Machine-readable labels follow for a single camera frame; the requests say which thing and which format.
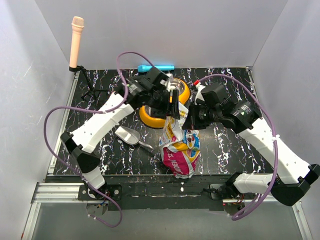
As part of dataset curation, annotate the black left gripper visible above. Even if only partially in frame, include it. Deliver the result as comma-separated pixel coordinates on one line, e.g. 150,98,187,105
147,88,180,120

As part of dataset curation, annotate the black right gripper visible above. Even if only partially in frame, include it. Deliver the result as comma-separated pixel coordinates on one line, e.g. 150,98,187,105
182,100,221,130

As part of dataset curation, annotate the pink white pet food bag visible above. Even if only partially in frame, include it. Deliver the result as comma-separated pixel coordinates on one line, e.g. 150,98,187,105
159,103,201,179

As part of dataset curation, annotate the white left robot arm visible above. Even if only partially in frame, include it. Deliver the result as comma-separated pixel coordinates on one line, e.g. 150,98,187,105
60,77,180,200

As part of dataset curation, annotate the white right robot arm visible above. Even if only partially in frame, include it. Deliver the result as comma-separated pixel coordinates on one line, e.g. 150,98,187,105
182,101,320,206

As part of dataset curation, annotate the yellow double pet bowl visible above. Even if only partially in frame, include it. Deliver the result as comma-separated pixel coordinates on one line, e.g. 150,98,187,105
139,78,191,129

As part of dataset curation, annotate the cyan flashlight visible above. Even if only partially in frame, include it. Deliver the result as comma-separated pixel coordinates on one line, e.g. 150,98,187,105
137,65,175,73

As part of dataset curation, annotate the silver metal scoop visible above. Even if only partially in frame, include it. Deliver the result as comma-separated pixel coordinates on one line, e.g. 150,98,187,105
115,126,155,151

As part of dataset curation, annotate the pink microphone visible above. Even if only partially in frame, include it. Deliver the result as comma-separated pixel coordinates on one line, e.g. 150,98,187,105
69,16,85,72

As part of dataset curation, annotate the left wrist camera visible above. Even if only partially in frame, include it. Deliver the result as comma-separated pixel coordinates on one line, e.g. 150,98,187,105
145,67,174,88

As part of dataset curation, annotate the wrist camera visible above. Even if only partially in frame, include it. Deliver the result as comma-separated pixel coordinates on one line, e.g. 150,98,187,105
193,80,231,108
145,67,174,88

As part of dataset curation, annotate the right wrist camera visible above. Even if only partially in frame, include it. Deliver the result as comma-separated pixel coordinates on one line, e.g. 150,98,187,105
193,80,231,108

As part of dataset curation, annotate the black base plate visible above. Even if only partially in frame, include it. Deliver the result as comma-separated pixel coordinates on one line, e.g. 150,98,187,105
44,173,263,212

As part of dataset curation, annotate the aluminium frame rail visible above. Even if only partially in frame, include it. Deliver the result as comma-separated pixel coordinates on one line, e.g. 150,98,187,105
21,72,79,240

